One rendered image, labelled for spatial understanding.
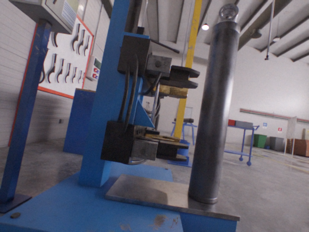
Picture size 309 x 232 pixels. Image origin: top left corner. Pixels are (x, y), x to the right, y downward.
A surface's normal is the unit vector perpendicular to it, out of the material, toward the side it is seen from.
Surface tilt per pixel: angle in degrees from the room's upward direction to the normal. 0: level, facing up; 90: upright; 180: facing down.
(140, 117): 90
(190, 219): 90
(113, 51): 90
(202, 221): 90
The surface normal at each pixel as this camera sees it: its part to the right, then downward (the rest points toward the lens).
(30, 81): 0.01, -0.07
